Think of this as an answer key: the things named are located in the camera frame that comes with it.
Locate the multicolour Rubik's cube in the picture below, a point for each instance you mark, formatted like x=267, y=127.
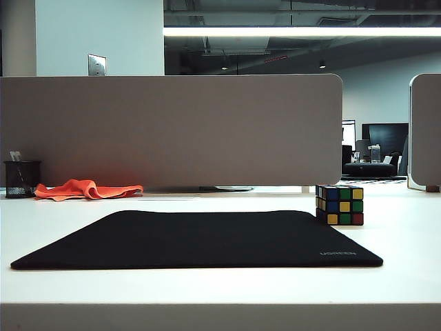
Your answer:
x=344, y=207

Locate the black UGREEN mouse pad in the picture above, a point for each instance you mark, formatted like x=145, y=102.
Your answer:
x=206, y=241

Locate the flat dark metal base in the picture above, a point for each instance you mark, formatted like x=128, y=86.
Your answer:
x=206, y=189

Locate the wide grey desk divider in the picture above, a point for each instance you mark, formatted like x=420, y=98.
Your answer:
x=172, y=131

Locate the white flipchart board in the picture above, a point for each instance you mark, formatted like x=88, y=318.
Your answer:
x=348, y=132

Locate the orange cloth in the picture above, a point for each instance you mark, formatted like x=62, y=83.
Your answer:
x=86, y=189

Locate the black ceiling spotlight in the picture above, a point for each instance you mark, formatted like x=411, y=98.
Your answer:
x=322, y=64

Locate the round black ottoman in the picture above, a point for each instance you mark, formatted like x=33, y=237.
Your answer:
x=368, y=169

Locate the long ceiling light strip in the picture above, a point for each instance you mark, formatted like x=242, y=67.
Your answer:
x=293, y=31

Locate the clear plastic water container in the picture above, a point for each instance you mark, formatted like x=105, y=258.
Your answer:
x=375, y=153

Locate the black mesh pen holder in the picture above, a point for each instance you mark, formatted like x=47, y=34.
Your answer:
x=20, y=179

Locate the white card in holder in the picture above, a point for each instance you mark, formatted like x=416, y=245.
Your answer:
x=15, y=156

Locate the narrow grey desk divider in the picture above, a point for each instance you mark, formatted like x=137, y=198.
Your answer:
x=427, y=131

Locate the brown divider foot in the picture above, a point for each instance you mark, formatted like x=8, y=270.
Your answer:
x=433, y=188

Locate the white divider bracket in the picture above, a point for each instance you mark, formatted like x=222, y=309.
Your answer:
x=306, y=189

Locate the metal wall switch plate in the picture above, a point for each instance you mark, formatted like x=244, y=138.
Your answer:
x=96, y=64

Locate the dark wall screen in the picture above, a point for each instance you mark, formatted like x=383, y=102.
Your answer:
x=387, y=138

